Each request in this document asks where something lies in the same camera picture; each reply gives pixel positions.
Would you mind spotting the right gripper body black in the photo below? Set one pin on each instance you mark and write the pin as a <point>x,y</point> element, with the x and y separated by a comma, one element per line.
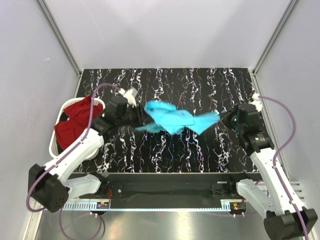
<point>230,118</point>

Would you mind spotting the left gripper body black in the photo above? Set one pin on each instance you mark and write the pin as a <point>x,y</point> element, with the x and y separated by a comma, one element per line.
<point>139,116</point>

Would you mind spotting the cyan t shirt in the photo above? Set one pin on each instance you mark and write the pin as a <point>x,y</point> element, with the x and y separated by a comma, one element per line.
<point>167,118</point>

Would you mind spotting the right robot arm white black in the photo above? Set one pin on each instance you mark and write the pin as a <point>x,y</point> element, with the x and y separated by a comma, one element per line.
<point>284,215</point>

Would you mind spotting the red t shirt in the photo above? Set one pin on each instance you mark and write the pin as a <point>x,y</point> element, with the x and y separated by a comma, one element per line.
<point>73,121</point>

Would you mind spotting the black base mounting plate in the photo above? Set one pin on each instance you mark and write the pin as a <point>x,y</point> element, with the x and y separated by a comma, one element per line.
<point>169,186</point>

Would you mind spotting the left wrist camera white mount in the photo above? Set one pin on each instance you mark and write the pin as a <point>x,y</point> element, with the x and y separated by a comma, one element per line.
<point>130,95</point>

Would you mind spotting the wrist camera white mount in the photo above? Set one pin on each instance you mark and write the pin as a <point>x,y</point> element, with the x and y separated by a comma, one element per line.
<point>257,102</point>
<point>130,95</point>

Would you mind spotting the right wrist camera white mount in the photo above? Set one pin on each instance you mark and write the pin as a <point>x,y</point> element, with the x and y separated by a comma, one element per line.
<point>257,102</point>

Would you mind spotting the slotted cable duct rail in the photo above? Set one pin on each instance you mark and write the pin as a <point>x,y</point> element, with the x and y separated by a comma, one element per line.
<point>148,205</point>

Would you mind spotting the right aluminium frame post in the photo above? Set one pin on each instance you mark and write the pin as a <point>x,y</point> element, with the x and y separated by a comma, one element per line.
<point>276,33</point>

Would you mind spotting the aluminium frame post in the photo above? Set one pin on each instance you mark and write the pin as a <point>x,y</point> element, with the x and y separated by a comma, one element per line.
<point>276,33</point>
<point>58,35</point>

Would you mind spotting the left aluminium frame post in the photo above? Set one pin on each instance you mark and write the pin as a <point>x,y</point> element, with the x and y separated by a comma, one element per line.
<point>58,35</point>

